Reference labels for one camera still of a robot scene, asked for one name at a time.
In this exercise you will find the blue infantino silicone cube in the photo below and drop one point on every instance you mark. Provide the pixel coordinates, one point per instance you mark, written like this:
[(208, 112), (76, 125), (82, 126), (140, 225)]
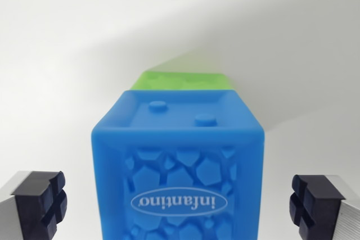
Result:
[(180, 141)]

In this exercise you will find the green infantino silicone cube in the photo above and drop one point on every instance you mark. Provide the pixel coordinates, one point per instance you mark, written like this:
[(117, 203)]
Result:
[(168, 81)]

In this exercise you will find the gripper left finger with silver black pad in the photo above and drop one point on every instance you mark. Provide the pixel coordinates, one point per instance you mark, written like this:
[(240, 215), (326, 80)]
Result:
[(29, 209)]

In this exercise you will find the gripper right finger with silver black pad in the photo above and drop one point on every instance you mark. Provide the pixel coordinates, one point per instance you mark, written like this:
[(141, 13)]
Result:
[(323, 207)]

